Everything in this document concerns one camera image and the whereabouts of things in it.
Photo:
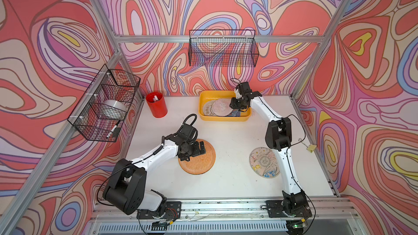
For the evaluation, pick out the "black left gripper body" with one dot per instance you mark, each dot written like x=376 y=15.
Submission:
x=189 y=150

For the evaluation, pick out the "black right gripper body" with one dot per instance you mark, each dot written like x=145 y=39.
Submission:
x=244 y=105

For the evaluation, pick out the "orange waffle pattern coaster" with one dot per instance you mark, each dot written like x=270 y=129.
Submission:
x=200 y=164

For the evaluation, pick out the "pink unicorn coaster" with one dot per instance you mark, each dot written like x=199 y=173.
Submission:
x=221 y=107

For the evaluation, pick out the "beige cat coaster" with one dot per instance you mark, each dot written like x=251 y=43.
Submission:
x=208 y=108

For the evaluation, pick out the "blue toast cartoon coaster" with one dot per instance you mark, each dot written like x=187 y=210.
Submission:
x=234 y=113

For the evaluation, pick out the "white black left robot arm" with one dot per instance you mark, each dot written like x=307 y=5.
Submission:
x=126 y=187

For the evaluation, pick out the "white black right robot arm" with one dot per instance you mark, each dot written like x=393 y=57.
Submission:
x=278 y=138

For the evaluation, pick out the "yellow plastic storage box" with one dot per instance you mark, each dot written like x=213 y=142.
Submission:
x=209 y=95

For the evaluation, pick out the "red cylindrical cup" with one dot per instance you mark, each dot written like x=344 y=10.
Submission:
x=157 y=105

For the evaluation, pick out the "beige wave pattern coaster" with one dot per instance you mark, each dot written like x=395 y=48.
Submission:
x=264 y=163

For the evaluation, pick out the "white marker in basket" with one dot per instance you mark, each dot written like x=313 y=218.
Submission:
x=114 y=131

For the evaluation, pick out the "silver tape roll in basket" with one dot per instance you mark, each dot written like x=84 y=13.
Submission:
x=113 y=110

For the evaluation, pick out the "black wire basket on back wall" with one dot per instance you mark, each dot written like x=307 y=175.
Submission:
x=223 y=48

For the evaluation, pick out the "black wire basket on wall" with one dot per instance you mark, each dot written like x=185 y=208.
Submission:
x=223 y=48
x=109 y=98

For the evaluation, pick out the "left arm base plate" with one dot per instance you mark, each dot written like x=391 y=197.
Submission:
x=171 y=210

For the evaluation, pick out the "black wire basket on left wall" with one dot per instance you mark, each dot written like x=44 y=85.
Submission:
x=109 y=98

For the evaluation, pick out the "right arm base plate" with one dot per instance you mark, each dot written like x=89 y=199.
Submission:
x=288 y=209

